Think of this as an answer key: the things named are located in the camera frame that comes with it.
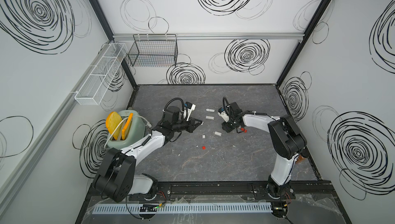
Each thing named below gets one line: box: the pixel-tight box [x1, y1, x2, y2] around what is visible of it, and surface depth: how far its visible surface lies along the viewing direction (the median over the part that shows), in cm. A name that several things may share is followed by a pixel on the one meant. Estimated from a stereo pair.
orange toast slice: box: [121, 113, 134, 141], surface depth 75 cm
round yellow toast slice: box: [105, 111, 123, 141], surface depth 77 cm
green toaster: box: [106, 109, 146, 149], surface depth 79 cm
